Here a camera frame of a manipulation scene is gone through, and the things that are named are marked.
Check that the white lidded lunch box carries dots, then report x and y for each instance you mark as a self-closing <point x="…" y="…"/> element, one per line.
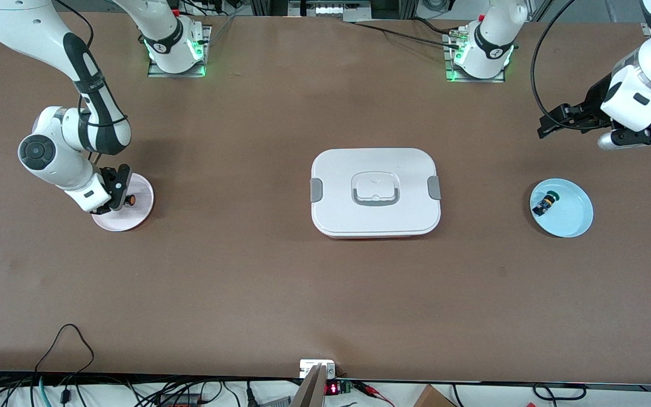
<point x="375" y="192"/>

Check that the light blue round plate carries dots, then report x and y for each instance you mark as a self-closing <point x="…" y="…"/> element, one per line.
<point x="571" y="217"/>

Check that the small white electronic box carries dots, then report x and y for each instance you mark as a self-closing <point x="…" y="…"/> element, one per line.
<point x="308" y="366"/>

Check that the grey aluminium profile bar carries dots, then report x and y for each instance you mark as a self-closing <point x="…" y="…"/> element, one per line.
<point x="311" y="393"/>

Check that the aluminium frame structure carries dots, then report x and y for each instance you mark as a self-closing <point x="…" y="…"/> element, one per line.
<point x="331" y="8"/>

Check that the green terminal board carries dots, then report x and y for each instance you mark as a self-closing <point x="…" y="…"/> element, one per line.
<point x="346" y="387"/>

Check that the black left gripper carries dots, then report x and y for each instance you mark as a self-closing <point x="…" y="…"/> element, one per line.
<point x="595" y="97"/>

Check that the red digit display module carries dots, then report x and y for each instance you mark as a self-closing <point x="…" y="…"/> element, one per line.
<point x="332" y="389"/>

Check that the green push button switch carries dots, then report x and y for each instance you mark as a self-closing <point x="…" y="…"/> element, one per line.
<point x="543" y="204"/>

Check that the pink round plate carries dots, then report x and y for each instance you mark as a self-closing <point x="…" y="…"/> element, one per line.
<point x="136" y="217"/>

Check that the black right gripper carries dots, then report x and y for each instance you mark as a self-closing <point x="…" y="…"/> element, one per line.
<point x="113" y="182"/>

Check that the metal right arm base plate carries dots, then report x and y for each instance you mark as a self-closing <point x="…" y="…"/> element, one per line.
<point x="156" y="72"/>

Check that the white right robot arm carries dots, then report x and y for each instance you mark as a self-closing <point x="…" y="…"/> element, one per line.
<point x="54" y="164"/>

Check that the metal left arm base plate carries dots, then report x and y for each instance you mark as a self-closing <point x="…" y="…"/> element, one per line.
<point x="475" y="80"/>

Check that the orange push button switch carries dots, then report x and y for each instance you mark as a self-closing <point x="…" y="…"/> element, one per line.
<point x="130" y="199"/>

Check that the brown cardboard box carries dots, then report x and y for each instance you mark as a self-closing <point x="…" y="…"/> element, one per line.
<point x="433" y="398"/>

